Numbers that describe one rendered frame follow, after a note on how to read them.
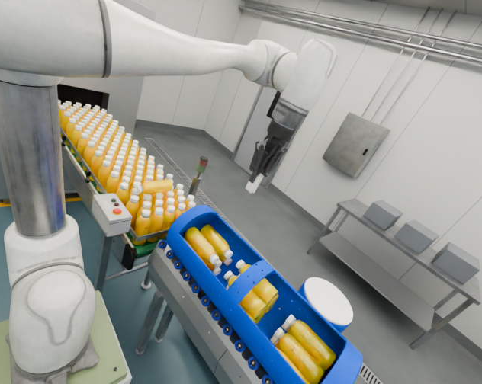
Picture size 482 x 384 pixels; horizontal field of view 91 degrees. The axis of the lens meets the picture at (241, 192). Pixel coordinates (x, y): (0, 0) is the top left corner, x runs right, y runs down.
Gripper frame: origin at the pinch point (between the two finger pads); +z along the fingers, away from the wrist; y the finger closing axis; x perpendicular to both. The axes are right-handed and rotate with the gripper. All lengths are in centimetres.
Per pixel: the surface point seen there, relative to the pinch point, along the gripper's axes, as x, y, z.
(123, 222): -42, 19, 52
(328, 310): 38, -53, 53
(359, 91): -144, -336, -60
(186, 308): 0, 1, 72
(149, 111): -459, -168, 144
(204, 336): 14, 0, 72
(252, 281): 15.3, -7.3, 35.7
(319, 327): 41, -31, 44
